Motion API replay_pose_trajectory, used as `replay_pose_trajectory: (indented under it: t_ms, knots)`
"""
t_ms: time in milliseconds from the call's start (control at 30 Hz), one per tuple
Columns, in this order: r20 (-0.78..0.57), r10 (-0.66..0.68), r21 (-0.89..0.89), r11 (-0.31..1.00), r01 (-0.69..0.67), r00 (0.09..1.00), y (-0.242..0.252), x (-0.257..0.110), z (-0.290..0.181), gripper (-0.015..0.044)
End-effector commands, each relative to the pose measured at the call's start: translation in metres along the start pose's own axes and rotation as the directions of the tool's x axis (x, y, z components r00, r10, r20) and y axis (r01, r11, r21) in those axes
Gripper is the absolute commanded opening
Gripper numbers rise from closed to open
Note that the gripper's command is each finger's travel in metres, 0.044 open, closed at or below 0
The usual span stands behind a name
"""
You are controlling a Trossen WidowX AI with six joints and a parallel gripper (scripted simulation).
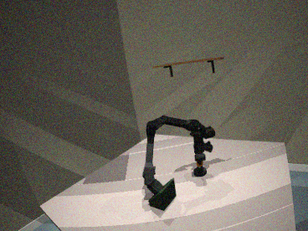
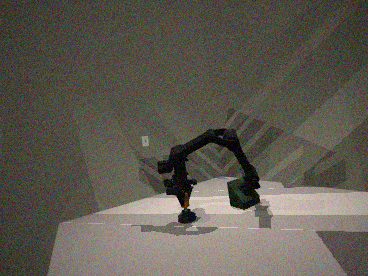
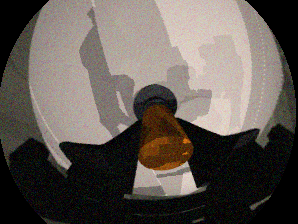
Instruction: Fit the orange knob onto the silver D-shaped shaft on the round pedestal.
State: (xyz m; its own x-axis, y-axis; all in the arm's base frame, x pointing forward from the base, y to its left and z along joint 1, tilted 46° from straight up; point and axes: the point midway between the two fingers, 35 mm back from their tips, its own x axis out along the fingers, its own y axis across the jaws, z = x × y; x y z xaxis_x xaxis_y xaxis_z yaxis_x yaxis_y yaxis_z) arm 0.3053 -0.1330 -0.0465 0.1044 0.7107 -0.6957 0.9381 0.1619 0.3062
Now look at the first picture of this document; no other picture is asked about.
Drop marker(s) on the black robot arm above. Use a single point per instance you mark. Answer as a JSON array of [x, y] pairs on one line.
[[190, 125]]

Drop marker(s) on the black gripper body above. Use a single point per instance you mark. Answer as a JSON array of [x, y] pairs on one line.
[[198, 149]]

